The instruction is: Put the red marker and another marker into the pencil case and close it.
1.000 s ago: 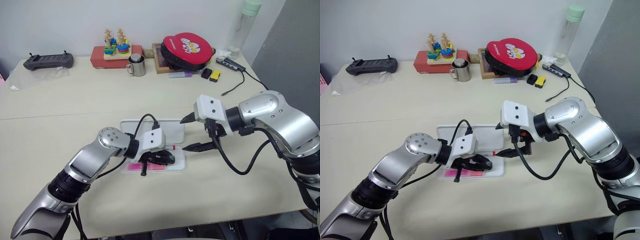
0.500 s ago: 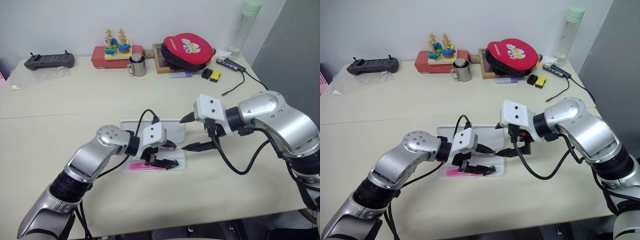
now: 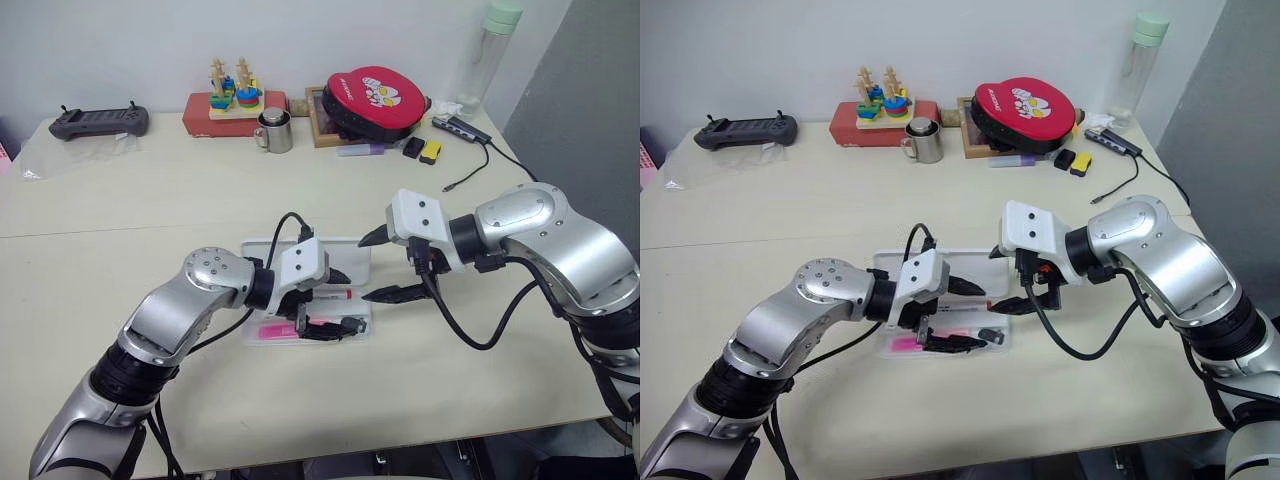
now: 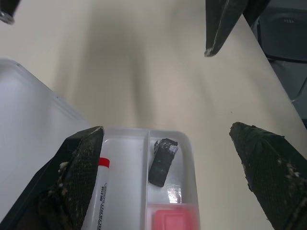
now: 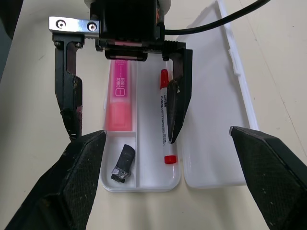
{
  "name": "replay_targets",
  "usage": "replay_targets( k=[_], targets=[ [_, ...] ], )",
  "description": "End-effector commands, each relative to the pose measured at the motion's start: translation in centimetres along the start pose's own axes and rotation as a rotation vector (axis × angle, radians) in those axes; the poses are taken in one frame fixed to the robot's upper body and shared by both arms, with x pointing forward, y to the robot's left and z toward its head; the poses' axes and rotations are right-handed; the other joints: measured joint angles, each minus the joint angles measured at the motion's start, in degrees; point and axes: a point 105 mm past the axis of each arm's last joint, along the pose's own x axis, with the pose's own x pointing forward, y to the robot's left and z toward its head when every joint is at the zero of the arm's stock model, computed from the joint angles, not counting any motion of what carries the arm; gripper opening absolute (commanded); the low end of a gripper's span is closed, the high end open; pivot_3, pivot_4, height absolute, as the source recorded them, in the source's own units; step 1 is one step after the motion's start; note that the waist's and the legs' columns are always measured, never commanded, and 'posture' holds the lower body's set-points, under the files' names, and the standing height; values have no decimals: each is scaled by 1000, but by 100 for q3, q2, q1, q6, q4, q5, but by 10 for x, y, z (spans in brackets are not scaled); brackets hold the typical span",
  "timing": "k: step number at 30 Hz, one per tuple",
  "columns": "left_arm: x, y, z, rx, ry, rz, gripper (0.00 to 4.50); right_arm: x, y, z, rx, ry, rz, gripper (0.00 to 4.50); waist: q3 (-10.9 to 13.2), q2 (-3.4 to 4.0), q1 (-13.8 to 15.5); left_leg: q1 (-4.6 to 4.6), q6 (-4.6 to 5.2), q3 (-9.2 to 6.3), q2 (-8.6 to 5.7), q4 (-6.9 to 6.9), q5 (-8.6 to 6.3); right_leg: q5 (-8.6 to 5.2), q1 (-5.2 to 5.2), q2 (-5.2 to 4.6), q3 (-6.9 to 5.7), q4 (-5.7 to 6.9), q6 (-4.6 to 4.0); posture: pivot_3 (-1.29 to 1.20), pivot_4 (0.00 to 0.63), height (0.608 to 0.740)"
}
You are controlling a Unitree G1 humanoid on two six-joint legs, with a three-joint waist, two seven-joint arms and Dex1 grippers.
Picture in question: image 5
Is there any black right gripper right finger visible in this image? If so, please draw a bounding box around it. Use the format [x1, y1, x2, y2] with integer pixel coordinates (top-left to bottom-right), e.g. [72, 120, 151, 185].
[229, 126, 307, 230]

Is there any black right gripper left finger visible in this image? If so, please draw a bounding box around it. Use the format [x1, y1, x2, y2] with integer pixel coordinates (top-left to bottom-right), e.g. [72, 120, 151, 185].
[4, 130, 107, 230]

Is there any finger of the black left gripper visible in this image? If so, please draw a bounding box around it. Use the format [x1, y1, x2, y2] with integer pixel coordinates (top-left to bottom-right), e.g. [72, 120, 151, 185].
[53, 33, 84, 142]
[163, 46, 193, 144]

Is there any red whiteboard marker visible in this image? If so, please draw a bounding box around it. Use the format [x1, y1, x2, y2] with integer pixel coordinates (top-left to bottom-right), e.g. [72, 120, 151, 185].
[155, 69, 178, 164]

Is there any pink highlighter pen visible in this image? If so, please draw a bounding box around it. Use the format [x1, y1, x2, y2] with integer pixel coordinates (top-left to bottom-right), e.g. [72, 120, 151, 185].
[105, 59, 134, 132]

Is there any small black cap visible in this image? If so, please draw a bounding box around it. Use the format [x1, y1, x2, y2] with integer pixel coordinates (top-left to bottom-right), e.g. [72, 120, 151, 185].
[110, 143, 136, 183]

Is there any white plastic pencil case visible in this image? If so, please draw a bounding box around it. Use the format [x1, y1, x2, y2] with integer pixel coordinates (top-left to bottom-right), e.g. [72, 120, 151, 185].
[100, 0, 260, 193]

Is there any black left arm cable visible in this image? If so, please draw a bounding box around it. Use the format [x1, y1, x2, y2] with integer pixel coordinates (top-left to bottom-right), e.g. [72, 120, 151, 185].
[165, 0, 272, 35]

